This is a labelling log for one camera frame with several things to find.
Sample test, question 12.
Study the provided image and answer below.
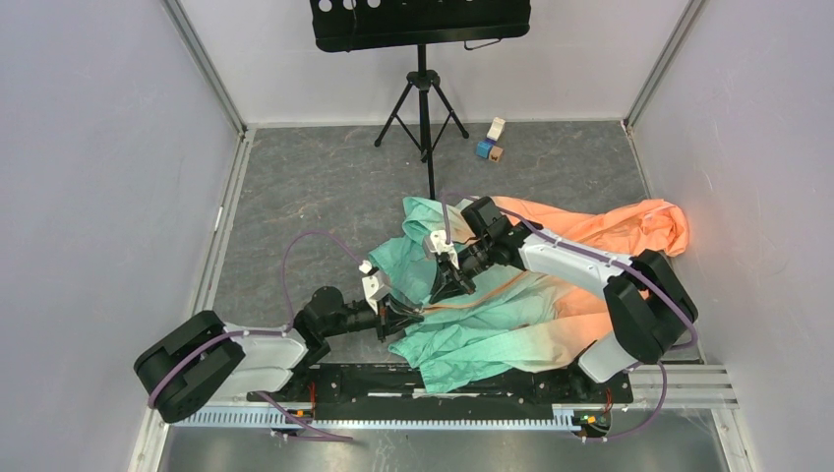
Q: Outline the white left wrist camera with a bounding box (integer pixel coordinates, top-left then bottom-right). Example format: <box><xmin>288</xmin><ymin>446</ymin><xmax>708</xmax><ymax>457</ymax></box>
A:
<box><xmin>358</xmin><ymin>260</ymin><xmax>390</xmax><ymax>314</ymax></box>

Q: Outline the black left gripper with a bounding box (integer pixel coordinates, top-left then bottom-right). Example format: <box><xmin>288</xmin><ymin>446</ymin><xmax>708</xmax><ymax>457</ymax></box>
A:
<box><xmin>322</xmin><ymin>291</ymin><xmax>424</xmax><ymax>342</ymax></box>

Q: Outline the green and orange jacket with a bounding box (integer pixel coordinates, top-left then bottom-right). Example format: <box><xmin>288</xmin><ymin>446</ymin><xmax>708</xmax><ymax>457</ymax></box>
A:
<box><xmin>369</xmin><ymin>197</ymin><xmax>689</xmax><ymax>393</ymax></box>

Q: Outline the white toy block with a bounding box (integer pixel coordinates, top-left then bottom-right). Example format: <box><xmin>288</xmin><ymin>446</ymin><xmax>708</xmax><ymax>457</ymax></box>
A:
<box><xmin>486</xmin><ymin>117</ymin><xmax>506</xmax><ymax>143</ymax></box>

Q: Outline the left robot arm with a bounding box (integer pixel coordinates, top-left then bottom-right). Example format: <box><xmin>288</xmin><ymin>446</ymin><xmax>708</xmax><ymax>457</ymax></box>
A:
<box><xmin>133</xmin><ymin>286</ymin><xmax>424</xmax><ymax>424</ymax></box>

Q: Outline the black music stand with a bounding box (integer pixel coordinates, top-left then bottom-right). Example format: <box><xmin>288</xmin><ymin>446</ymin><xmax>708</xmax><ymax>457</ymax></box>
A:
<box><xmin>309</xmin><ymin>0</ymin><xmax>532</xmax><ymax>199</ymax></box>

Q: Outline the grey slotted cable duct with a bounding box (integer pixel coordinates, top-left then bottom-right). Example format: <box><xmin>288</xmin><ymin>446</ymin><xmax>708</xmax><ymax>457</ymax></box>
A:
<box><xmin>175</xmin><ymin>405</ymin><xmax>580</xmax><ymax>433</ymax></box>

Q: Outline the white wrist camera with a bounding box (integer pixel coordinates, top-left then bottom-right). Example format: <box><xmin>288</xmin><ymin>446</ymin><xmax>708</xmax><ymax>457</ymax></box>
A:
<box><xmin>358</xmin><ymin>260</ymin><xmax>390</xmax><ymax>314</ymax></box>
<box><xmin>422</xmin><ymin>229</ymin><xmax>459</xmax><ymax>268</ymax></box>

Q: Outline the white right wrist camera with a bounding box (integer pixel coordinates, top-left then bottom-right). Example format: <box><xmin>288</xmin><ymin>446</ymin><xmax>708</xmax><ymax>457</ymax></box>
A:
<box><xmin>422</xmin><ymin>229</ymin><xmax>459</xmax><ymax>268</ymax></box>

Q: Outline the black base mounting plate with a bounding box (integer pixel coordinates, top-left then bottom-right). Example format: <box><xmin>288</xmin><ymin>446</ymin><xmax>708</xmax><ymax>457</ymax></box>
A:
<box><xmin>268</xmin><ymin>363</ymin><xmax>634</xmax><ymax>420</ymax></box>

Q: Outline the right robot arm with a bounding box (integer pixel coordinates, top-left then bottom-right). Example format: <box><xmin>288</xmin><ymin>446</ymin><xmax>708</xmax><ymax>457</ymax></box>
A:
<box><xmin>423</xmin><ymin>197</ymin><xmax>698</xmax><ymax>401</ymax></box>

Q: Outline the brown wooden toy cube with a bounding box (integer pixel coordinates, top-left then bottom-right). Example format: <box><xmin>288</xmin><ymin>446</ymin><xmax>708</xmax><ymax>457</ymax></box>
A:
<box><xmin>488</xmin><ymin>146</ymin><xmax>504</xmax><ymax>162</ymax></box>

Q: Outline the blue toy cube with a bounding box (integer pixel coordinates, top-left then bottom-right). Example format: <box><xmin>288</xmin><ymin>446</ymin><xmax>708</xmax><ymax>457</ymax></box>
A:
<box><xmin>475</xmin><ymin>141</ymin><xmax>494</xmax><ymax>159</ymax></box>

